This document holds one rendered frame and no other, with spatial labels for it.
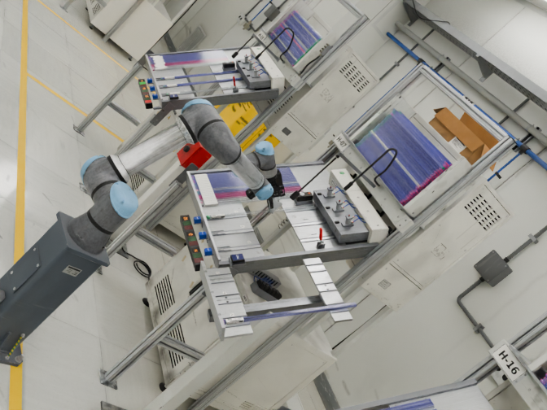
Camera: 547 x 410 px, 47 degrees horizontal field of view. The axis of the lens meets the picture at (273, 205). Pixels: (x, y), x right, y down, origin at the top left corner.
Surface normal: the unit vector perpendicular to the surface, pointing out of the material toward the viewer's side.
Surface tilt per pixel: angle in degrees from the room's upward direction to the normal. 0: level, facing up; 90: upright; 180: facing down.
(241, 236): 43
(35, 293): 90
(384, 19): 90
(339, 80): 90
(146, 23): 90
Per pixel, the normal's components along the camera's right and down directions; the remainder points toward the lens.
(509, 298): -0.63, -0.48
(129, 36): 0.29, 0.58
